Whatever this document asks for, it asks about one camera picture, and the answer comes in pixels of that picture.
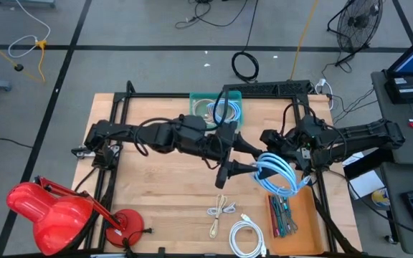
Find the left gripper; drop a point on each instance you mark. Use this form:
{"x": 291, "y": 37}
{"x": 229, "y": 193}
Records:
{"x": 224, "y": 147}

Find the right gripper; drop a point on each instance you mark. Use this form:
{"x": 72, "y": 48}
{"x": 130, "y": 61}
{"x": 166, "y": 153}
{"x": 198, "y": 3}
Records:
{"x": 292, "y": 143}

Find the translucent green plastic bin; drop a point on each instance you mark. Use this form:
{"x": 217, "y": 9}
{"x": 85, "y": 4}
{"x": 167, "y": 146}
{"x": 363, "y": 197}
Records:
{"x": 238, "y": 123}

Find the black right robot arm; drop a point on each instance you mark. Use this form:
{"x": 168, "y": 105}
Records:
{"x": 371, "y": 134}

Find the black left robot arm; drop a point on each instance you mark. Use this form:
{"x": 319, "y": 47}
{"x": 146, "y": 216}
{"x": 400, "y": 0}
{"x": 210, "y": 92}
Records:
{"x": 120, "y": 130}

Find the grey metal mounting plate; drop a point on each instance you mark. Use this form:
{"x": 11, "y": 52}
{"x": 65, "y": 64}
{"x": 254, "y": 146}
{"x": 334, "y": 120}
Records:
{"x": 116, "y": 148}
{"x": 305, "y": 153}

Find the translucent orange plastic bin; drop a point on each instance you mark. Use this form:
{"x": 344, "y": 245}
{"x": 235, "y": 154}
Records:
{"x": 307, "y": 229}

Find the black perforated power strip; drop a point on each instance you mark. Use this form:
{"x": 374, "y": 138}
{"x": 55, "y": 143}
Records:
{"x": 264, "y": 87}

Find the white paper sheet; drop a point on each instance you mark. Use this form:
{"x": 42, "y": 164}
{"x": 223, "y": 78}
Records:
{"x": 355, "y": 158}

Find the white paper box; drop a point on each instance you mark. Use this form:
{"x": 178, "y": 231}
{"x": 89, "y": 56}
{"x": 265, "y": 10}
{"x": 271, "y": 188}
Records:
{"x": 366, "y": 184}

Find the white power adapter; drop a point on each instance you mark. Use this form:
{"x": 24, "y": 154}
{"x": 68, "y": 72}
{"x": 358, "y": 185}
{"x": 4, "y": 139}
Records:
{"x": 322, "y": 83}

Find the yellow blue round roll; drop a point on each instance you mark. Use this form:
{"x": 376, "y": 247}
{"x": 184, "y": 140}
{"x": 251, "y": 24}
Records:
{"x": 380, "y": 198}

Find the black mini computer box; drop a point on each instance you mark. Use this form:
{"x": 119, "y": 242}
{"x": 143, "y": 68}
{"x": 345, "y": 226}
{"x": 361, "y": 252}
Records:
{"x": 405, "y": 89}

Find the black floor fan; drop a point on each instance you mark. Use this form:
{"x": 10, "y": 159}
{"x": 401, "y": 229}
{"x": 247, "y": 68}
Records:
{"x": 359, "y": 21}

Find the red desk lamp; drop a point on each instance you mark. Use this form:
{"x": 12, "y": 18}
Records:
{"x": 56, "y": 218}

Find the black floor puck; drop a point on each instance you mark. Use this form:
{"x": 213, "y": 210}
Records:
{"x": 19, "y": 67}

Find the black aluminium table frame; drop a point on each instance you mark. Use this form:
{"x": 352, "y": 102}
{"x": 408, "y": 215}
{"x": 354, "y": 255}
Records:
{"x": 156, "y": 95}

